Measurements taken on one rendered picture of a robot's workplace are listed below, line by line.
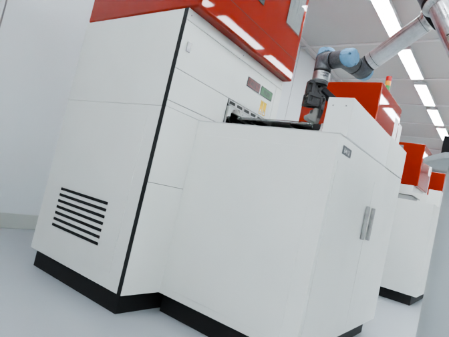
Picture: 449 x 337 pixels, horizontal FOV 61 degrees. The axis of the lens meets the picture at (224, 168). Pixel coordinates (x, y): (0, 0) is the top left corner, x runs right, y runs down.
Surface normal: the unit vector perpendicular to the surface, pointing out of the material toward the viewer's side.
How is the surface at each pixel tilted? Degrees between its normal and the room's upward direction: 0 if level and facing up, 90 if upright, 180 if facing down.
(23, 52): 90
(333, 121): 90
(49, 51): 90
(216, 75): 90
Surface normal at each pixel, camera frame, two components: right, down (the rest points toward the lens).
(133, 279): 0.79, 0.14
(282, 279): -0.58, -0.18
